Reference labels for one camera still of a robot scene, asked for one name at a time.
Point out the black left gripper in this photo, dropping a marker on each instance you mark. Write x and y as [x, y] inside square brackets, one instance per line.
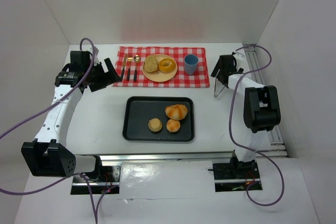
[99, 76]

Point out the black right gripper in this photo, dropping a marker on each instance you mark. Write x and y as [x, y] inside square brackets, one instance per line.
[222, 72]

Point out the metal serving tongs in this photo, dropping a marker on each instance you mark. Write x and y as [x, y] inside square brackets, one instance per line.
[218, 88]

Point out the brown bread slice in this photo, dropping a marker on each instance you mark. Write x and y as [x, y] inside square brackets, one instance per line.
[151, 64]

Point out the orange glazed donut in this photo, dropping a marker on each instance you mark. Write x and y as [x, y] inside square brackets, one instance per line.
[167, 65]

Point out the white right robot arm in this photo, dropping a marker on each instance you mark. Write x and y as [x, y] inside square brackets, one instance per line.
[261, 111]

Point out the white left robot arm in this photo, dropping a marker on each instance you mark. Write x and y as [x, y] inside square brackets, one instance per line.
[47, 154]

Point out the red white checkered cloth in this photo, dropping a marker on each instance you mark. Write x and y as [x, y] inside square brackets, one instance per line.
[199, 79]

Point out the blue cup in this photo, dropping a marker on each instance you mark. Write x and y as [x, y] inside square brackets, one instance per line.
[190, 64]

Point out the black baking tray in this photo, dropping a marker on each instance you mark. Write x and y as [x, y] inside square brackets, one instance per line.
[140, 109]

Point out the beige round plate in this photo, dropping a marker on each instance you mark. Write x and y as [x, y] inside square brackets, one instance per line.
[159, 76]

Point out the twisted orange white bun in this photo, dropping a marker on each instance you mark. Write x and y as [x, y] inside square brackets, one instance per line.
[176, 112]

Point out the small round tan muffin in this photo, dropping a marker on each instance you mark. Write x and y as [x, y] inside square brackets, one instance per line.
[155, 125]

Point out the small orange round bun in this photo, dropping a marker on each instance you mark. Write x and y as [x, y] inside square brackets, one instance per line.
[173, 125]

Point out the gold knife green handle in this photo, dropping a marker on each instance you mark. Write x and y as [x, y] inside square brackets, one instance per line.
[124, 65]

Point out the gold spoon green handle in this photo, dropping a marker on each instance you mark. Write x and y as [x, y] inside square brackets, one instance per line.
[136, 60]

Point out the aluminium rail at table edge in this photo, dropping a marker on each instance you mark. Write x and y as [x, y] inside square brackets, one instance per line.
[164, 157]

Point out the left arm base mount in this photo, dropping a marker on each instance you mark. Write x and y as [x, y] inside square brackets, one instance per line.
[105, 180]

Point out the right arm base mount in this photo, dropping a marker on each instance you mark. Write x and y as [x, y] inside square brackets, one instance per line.
[235, 175]

